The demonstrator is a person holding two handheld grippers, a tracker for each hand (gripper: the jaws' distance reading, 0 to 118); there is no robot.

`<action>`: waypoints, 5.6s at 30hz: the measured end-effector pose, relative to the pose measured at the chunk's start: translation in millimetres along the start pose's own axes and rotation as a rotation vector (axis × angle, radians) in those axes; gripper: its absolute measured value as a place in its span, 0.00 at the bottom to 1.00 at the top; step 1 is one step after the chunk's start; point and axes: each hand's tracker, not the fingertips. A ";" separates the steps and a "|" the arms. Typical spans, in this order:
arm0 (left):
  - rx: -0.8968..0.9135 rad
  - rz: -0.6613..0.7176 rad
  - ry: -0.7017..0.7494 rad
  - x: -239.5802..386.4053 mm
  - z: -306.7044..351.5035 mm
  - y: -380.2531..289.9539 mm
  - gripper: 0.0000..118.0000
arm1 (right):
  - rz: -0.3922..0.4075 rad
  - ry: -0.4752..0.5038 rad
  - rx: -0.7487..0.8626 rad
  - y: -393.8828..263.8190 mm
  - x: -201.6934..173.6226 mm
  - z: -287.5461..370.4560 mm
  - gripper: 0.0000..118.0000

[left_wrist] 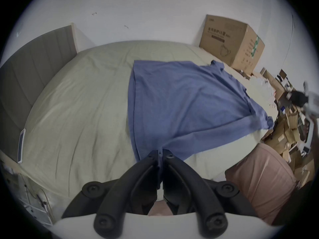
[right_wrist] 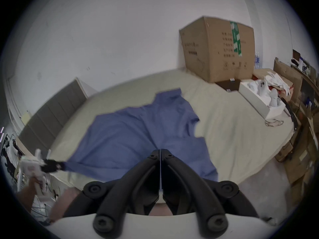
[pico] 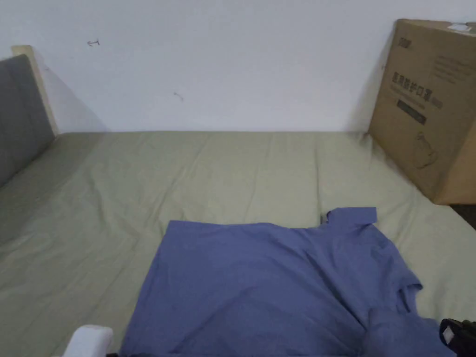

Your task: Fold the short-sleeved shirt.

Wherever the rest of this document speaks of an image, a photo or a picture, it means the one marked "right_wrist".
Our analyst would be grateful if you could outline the stack of flattened cardboard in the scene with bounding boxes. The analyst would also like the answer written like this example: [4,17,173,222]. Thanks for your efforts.
[274,101,319,206]

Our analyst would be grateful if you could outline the person's left hand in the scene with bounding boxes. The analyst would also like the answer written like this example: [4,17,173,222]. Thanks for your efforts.
[28,177,43,197]

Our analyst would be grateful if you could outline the white open box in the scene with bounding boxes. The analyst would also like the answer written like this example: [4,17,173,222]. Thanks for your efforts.
[238,79,286,120]

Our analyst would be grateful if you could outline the grey padded headboard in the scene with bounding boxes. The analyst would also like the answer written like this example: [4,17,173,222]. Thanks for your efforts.
[19,77,98,157]

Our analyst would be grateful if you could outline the large brown cardboard carton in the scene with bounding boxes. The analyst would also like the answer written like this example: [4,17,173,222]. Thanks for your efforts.
[179,16,255,83]

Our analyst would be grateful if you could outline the dark brown flat box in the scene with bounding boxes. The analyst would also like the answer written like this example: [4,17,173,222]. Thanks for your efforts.
[215,78,242,92]

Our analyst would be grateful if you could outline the blue shirt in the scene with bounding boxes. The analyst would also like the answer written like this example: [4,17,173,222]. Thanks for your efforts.
[65,88,219,183]

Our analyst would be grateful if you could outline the pack of water bottles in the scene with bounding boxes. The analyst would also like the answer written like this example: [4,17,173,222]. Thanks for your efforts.
[254,51,263,70]

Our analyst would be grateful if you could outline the bed with beige sheet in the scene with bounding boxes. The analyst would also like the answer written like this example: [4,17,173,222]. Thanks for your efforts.
[47,68,295,192]

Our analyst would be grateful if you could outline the eyeglasses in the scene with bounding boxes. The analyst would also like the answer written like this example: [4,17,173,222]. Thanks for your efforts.
[264,118,285,128]

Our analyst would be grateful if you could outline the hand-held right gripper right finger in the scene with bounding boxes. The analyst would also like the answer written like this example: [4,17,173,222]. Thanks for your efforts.
[161,149,260,233]

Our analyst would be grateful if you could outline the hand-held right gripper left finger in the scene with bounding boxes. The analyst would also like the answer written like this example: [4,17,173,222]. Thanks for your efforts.
[63,149,160,233]

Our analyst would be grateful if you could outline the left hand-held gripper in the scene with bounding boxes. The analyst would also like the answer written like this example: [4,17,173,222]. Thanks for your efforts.
[19,149,67,201]

